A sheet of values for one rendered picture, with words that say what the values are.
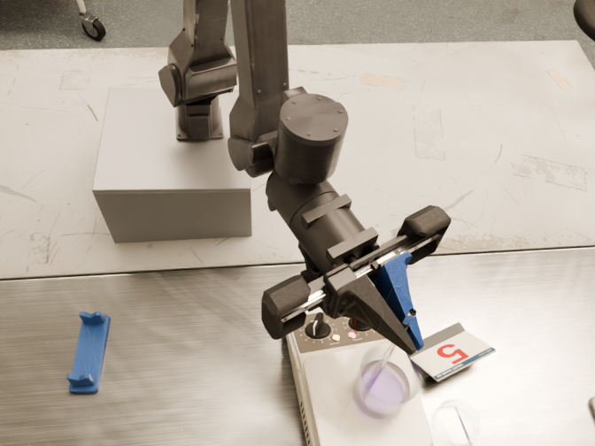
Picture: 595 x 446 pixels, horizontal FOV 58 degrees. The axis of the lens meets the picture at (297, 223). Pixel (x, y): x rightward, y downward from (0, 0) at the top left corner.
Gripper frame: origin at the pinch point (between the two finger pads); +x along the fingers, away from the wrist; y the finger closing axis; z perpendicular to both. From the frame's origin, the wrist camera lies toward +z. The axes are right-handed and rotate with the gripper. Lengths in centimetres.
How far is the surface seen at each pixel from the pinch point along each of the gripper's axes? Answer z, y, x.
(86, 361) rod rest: 24.9, 26.1, -20.5
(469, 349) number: 22.9, -16.0, 3.2
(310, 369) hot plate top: 16.9, 4.4, -3.6
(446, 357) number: 23.3, -13.0, 2.4
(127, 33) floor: 118, -30, -198
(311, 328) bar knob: 20.7, 0.7, -8.7
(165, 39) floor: 118, -44, -186
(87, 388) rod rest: 24.8, 27.1, -17.3
